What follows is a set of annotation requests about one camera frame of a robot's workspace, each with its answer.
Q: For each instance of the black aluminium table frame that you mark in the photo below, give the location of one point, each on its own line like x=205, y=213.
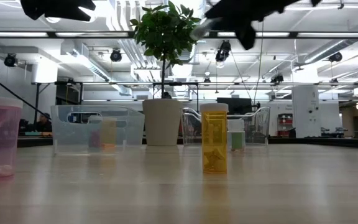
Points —
x=322, y=142

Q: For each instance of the person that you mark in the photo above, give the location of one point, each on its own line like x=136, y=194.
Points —
x=43, y=124

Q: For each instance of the green medicine bottle white cap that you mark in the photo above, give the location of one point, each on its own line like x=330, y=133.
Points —
x=236, y=138

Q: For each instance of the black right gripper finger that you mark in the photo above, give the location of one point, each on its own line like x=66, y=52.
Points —
x=247, y=35
x=224, y=12

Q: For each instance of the green leafy plant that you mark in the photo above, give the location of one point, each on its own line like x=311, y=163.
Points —
x=165, y=34

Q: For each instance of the white building column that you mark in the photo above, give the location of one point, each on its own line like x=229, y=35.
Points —
x=305, y=110

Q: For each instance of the frosted rectangular plastic bin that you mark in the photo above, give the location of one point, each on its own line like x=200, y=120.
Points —
x=73, y=137

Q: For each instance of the black background monitor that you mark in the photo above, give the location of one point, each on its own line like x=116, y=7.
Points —
x=234, y=105

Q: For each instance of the white plant pot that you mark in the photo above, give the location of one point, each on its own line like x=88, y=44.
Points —
x=162, y=124

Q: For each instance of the yellow medicine bottle white cap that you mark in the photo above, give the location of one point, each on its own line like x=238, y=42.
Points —
x=214, y=140

